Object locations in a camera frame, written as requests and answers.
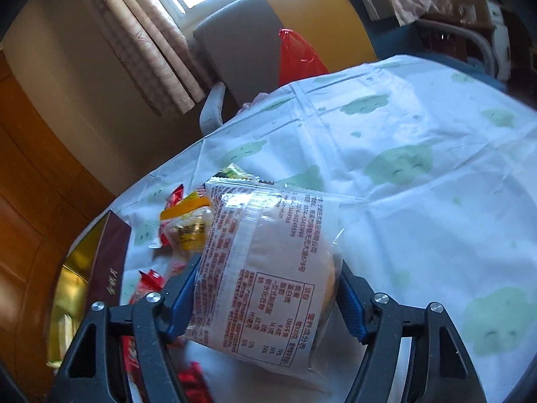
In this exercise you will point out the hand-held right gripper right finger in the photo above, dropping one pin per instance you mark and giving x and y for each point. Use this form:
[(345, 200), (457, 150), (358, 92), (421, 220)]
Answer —
[(350, 307)]

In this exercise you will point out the red black snack packet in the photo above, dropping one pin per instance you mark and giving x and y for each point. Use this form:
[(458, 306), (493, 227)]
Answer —
[(193, 384)]

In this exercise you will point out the small red snack packet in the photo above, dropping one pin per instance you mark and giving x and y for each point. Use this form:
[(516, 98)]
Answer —
[(174, 197)]

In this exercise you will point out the clear bread packet red print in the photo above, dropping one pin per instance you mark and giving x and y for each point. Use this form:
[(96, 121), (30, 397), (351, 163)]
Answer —
[(268, 268)]

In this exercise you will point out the pink cloth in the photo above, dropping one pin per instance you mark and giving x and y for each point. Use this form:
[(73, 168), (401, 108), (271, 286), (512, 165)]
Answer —
[(251, 103)]

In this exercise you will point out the maroon box gold interior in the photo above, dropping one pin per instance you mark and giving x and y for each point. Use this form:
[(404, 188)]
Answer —
[(105, 260)]

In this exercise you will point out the red white snack packet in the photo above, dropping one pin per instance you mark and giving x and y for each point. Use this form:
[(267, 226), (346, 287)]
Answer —
[(147, 283)]

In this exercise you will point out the red plastic bag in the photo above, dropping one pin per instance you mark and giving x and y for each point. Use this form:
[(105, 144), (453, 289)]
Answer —
[(300, 58)]

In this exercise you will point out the white appliance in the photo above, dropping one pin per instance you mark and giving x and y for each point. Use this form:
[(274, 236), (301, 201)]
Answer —
[(499, 37)]

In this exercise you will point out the grey yellow blue armchair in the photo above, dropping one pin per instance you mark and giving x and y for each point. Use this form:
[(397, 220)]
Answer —
[(243, 46)]

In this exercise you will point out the white green cloud tablecloth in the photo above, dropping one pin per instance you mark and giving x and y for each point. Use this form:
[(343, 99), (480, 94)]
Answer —
[(377, 134)]

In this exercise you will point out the yellow clear snack packet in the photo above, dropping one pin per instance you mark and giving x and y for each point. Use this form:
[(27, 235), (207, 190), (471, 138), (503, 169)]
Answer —
[(188, 226)]

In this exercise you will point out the dark wooden furniture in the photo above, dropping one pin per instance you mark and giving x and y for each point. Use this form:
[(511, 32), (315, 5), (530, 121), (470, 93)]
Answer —
[(436, 40)]

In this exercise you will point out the green yellow snack packet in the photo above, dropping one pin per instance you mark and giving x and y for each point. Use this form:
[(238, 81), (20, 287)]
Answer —
[(233, 173)]

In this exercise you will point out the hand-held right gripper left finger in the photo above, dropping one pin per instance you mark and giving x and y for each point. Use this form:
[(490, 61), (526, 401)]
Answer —
[(185, 298)]

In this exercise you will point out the wooden wardrobe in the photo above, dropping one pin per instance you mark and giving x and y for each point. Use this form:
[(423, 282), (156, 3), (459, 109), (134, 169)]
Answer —
[(37, 168)]

